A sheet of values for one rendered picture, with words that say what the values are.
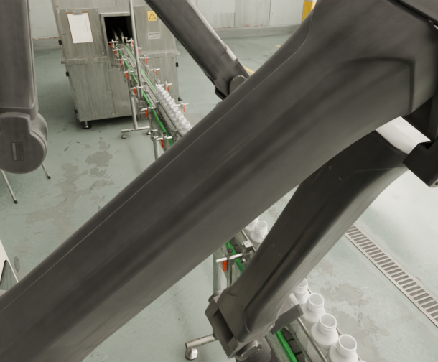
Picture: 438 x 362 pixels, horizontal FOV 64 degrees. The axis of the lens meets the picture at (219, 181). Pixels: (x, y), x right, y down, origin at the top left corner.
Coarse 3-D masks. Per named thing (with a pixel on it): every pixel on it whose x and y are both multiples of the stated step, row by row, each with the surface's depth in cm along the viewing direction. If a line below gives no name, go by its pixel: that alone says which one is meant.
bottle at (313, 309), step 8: (312, 296) 83; (320, 296) 83; (304, 304) 85; (312, 304) 81; (320, 304) 83; (304, 312) 83; (312, 312) 82; (320, 312) 82; (304, 320) 83; (312, 320) 82; (304, 336) 85; (304, 344) 87
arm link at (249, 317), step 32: (384, 128) 24; (352, 160) 25; (384, 160) 23; (416, 160) 22; (320, 192) 28; (352, 192) 26; (288, 224) 32; (320, 224) 29; (352, 224) 32; (256, 256) 37; (288, 256) 33; (320, 256) 34; (256, 288) 38; (288, 288) 37; (224, 320) 46; (256, 320) 40
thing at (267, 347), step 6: (264, 336) 61; (264, 342) 56; (264, 348) 55; (270, 348) 59; (258, 354) 54; (264, 354) 55; (270, 354) 58; (246, 360) 54; (252, 360) 54; (258, 360) 55; (264, 360) 56; (270, 360) 57; (276, 360) 57
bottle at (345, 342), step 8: (344, 336) 74; (336, 344) 74; (344, 344) 75; (352, 344) 74; (328, 352) 76; (336, 352) 74; (344, 352) 72; (352, 352) 71; (328, 360) 76; (336, 360) 73; (344, 360) 73; (352, 360) 73
